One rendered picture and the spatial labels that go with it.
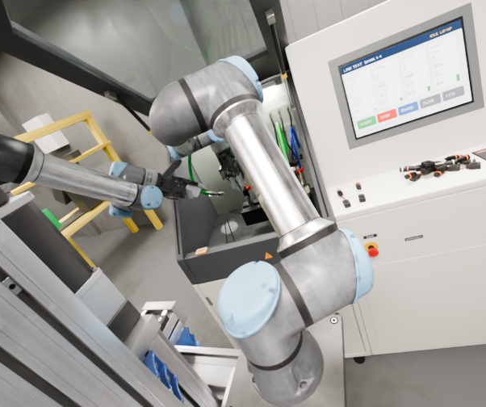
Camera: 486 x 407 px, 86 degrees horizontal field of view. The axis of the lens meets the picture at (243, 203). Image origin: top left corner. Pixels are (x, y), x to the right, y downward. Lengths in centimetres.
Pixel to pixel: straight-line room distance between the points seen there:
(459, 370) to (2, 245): 176
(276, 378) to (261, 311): 16
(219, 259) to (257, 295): 75
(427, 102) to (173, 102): 96
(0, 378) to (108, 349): 11
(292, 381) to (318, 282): 19
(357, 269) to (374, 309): 95
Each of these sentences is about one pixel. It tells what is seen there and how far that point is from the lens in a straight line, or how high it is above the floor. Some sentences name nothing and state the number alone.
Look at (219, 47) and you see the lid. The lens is 113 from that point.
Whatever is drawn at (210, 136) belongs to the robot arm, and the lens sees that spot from 94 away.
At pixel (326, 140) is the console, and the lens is 117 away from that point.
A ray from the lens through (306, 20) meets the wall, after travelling 281.
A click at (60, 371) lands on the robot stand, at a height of 137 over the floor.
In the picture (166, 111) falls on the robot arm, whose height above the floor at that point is 154.
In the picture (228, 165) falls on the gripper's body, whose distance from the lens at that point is 108.
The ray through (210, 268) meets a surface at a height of 87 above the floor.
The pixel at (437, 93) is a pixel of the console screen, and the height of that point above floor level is 121.
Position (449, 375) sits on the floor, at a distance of 176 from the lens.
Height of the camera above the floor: 157
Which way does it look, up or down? 26 degrees down
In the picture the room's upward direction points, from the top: 25 degrees counter-clockwise
